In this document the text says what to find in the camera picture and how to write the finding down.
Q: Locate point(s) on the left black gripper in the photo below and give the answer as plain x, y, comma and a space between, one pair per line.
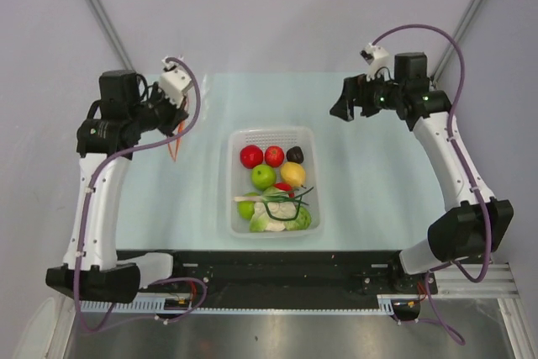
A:
176, 115

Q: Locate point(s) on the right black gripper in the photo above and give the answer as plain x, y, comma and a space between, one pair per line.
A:
356, 87

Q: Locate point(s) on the green spring onion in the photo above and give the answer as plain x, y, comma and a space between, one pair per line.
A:
279, 205

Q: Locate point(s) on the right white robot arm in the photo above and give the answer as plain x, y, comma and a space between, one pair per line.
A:
475, 221

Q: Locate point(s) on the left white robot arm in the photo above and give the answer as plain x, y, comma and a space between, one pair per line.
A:
127, 108

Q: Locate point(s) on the dark purple fruit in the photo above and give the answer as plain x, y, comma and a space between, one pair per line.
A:
295, 154

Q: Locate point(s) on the yellow lemon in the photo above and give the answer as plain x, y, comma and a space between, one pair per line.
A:
293, 174

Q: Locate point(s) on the red tomato right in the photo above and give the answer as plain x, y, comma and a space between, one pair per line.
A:
274, 156

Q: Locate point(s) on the red tomato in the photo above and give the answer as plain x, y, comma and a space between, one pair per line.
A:
274, 156
251, 156

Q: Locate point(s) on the light blue table mat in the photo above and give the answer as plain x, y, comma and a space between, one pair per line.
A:
376, 186

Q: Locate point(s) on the small red pepper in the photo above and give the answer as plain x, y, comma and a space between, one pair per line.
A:
283, 187

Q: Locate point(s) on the red tomato left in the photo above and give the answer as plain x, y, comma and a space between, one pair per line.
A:
251, 156

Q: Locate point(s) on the green apple upper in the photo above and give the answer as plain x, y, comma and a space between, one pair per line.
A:
263, 177

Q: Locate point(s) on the green apple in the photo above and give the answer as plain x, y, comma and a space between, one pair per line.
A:
263, 177
246, 209

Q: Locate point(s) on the clear plastic basket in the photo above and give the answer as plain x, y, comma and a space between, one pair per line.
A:
238, 179

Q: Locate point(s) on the green apple lower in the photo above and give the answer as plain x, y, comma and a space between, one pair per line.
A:
246, 209

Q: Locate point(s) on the cabbage head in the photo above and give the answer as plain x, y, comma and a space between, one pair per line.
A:
262, 223

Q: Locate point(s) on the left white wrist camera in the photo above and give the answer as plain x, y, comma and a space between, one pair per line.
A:
174, 81

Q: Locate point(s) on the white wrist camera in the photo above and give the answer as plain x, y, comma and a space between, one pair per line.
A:
376, 57
174, 81

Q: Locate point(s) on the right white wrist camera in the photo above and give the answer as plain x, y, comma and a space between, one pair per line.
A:
376, 57

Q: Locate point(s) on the right aluminium frame post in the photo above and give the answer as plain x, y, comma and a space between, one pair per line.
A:
464, 25

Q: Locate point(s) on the aluminium frame post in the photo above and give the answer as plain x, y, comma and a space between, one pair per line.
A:
464, 25
110, 33

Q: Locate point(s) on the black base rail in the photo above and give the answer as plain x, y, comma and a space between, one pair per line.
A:
292, 280

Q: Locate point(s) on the left aluminium frame post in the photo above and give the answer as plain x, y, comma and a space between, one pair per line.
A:
110, 33

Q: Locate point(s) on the white cable duct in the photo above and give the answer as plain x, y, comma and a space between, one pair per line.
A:
147, 304

